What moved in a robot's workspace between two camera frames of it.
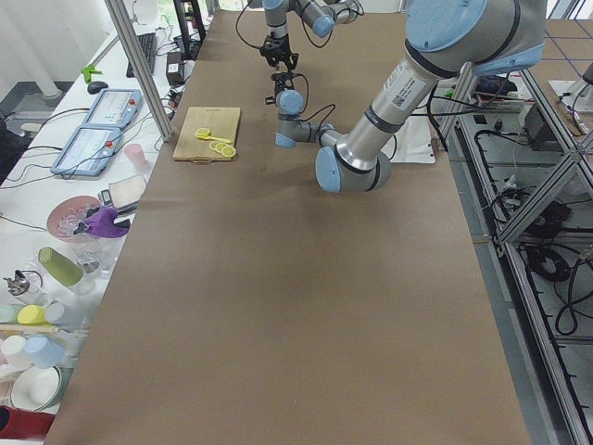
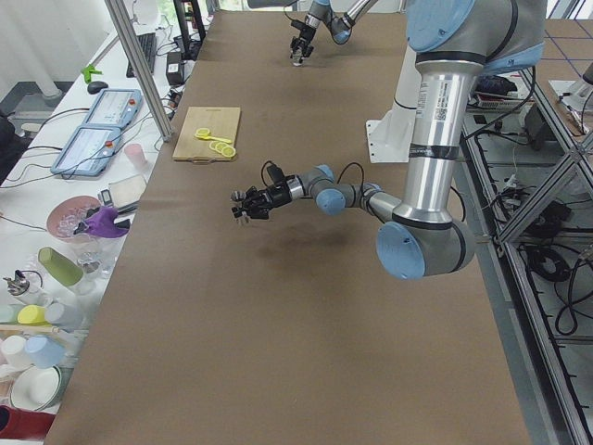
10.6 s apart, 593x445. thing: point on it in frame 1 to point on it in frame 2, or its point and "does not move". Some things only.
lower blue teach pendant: x=88 y=151 does not move
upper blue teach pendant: x=116 y=108 does not move
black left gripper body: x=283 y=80 to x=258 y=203
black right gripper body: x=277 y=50 to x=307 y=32
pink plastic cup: x=135 y=153 does not move
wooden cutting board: x=222 y=121 does not move
